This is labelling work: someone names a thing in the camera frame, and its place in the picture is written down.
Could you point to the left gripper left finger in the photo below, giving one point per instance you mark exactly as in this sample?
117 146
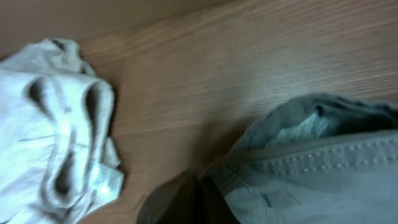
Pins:
180 195

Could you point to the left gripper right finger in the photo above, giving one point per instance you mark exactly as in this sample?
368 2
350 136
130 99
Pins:
214 209

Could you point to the grey shorts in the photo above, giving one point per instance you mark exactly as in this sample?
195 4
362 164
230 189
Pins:
315 159

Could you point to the beige folded shorts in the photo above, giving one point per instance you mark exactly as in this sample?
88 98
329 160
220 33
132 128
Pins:
58 162

